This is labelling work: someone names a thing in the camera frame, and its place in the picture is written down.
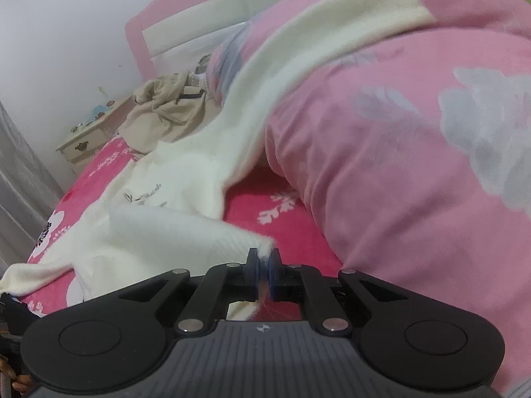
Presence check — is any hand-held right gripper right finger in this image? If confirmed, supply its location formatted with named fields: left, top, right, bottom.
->
left=267, top=248, right=410, bottom=337

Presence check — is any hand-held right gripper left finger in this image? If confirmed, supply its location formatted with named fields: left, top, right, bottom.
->
left=117, top=248, right=266, bottom=336

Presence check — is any white fleece sweater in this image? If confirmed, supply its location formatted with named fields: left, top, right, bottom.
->
left=0, top=0, right=448, bottom=329

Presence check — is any pink floral bed sheet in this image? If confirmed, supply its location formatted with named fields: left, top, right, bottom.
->
left=19, top=135, right=346, bottom=329

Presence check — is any grey curtain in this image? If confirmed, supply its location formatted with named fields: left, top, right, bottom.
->
left=0, top=99, right=66, bottom=267

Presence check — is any pink floral quilt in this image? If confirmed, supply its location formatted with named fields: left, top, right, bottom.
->
left=206, top=0, right=531, bottom=398

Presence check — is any cream nightstand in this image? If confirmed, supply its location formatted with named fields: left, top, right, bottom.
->
left=55, top=95, right=138, bottom=175

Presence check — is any beige garment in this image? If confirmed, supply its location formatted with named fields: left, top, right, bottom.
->
left=119, top=72, right=217, bottom=155

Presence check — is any blue crumpled item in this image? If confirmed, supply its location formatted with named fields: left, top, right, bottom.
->
left=88, top=105, right=111, bottom=124

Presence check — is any pink white bed headboard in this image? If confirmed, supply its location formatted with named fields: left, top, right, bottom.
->
left=124, top=0, right=310, bottom=83

